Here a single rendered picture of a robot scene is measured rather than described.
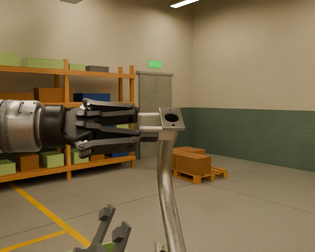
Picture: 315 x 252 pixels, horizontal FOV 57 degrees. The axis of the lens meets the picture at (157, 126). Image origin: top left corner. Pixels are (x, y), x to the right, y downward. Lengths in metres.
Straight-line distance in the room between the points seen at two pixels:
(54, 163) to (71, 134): 5.11
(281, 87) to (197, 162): 2.78
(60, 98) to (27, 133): 5.07
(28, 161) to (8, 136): 4.97
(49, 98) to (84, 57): 1.38
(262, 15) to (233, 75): 1.49
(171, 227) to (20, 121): 0.31
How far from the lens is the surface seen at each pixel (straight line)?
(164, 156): 0.58
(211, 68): 8.03
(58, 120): 0.50
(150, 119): 0.55
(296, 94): 6.81
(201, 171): 5.30
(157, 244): 0.66
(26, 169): 5.50
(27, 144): 0.52
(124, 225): 0.85
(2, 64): 5.28
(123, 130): 0.51
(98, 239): 1.02
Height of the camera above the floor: 1.49
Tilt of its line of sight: 5 degrees down
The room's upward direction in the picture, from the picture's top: straight up
